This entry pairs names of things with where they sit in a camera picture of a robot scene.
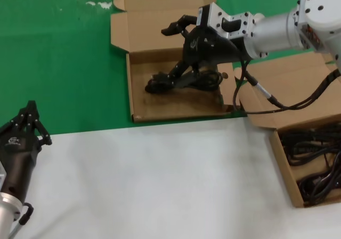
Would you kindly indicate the open cardboard box with holes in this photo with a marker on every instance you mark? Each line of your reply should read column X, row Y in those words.
column 160, row 108

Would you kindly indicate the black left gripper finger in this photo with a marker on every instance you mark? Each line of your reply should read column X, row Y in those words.
column 18, row 121
column 37, row 127

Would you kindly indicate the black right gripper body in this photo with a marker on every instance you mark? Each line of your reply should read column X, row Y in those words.
column 207, row 48

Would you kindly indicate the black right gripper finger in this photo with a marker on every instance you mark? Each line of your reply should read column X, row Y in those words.
column 174, row 27
column 173, row 79

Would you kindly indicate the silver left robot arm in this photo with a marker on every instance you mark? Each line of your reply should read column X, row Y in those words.
column 8, row 212

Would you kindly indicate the green table cloth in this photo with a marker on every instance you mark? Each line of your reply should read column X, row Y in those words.
column 53, row 63

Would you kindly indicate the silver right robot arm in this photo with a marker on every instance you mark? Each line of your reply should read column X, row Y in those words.
column 279, row 31

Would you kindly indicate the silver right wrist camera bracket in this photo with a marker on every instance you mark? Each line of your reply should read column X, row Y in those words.
column 213, row 15

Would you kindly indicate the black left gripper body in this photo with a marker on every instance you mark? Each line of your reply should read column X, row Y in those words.
column 18, row 156

